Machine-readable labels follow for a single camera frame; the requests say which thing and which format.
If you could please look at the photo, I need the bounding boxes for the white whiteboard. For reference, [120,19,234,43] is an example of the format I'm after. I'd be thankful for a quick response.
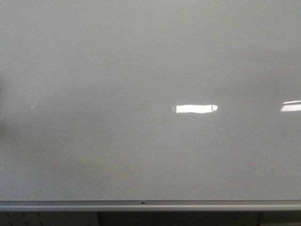
[0,0,301,201]

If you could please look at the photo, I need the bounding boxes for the aluminium whiteboard tray rail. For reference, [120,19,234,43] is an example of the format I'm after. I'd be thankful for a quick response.
[0,200,301,212]

